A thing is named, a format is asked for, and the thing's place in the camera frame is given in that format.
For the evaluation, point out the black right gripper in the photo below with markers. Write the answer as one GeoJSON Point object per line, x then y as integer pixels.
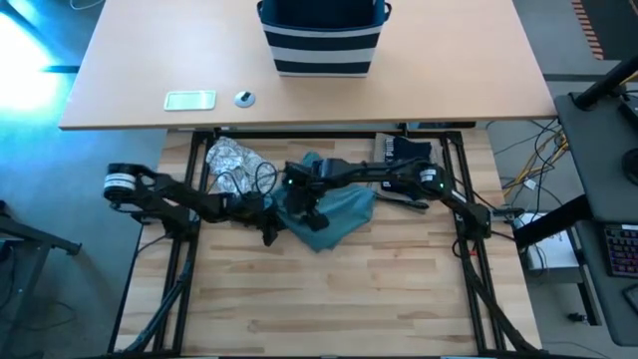
{"type": "Point", "coordinates": [311, 184]}

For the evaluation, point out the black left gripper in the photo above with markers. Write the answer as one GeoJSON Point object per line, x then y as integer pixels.
{"type": "Point", "coordinates": [251, 207]}

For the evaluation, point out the beige khaki shorts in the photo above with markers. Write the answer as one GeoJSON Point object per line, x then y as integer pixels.
{"type": "Point", "coordinates": [379, 142]}

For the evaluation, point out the white leaf-print cloth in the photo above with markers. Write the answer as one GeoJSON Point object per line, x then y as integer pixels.
{"type": "Point", "coordinates": [231, 159]}

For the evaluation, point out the navy Puma boxer briefs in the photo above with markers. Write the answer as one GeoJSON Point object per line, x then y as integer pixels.
{"type": "Point", "coordinates": [406, 147]}

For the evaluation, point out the navy white striped fabric bin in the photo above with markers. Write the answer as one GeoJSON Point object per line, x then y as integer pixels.
{"type": "Point", "coordinates": [324, 45]}

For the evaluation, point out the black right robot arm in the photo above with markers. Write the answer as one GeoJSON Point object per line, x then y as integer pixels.
{"type": "Point", "coordinates": [414, 177]}

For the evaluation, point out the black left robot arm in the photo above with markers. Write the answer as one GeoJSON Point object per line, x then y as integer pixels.
{"type": "Point", "coordinates": [159, 194]}

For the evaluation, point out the white smartphone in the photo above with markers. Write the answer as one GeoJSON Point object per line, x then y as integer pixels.
{"type": "Point", "coordinates": [189, 100]}

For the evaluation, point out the light brown desk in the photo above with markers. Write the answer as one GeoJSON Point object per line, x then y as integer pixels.
{"type": "Point", "coordinates": [149, 50]}

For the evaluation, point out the black diagonal desk leg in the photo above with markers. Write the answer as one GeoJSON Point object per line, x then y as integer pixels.
{"type": "Point", "coordinates": [548, 224]}

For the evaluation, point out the grey metal stand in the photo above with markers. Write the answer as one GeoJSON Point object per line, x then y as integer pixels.
{"type": "Point", "coordinates": [30, 239]}

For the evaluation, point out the white box device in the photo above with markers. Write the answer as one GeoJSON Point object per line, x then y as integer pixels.
{"type": "Point", "coordinates": [553, 256]}

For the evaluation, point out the black side desk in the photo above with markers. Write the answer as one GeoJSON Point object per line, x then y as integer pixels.
{"type": "Point", "coordinates": [593, 164]}

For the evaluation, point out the small black plug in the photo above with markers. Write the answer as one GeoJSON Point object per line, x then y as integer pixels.
{"type": "Point", "coordinates": [575, 316]}

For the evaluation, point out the black keyboard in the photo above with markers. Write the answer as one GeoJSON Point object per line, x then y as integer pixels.
{"type": "Point", "coordinates": [623, 249]}

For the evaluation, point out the black round base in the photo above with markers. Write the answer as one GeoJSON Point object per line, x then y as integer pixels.
{"type": "Point", "coordinates": [632, 167]}

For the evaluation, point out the dark rug with orange stripes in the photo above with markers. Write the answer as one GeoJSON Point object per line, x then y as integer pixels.
{"type": "Point", "coordinates": [618, 25]}

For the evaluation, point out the black metal table frame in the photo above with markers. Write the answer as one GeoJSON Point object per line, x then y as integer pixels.
{"type": "Point", "coordinates": [183, 309]}

